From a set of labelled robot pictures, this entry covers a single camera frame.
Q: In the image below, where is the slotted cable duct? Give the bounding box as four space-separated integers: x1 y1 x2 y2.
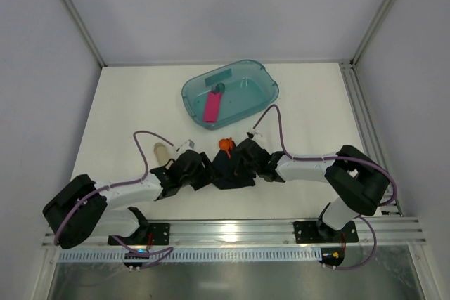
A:
58 247 323 263

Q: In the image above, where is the teal plastic bin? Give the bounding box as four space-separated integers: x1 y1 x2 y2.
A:
181 60 279 130

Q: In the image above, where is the pink rolled napkin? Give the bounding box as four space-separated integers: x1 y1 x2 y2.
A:
203 91 223 123

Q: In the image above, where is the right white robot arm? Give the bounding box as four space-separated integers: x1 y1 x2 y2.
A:
236 138 395 242

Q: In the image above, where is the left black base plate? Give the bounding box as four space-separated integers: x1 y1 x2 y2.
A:
117 222 171 246

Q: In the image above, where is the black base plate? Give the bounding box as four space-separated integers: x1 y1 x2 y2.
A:
292 221 359 244
117 222 171 246

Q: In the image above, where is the green utensil in pink roll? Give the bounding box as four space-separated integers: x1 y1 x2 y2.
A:
212 83 226 94

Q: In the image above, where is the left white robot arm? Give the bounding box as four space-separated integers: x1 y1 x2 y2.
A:
42 150 221 249

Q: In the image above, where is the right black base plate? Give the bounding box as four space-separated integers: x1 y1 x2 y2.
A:
292 221 359 244

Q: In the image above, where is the purple cable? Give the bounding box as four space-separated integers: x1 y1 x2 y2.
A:
247 104 400 271
53 131 176 268

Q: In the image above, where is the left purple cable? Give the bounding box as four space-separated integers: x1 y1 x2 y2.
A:
53 131 176 268

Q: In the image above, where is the black paper napkin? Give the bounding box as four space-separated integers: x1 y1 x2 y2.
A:
212 150 255 190

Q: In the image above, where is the aluminium front rail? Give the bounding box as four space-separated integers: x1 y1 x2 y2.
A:
41 216 428 250

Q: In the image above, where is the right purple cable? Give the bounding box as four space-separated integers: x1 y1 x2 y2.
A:
247 104 400 271

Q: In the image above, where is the orange plastic spoon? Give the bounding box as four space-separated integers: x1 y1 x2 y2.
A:
219 137 235 159

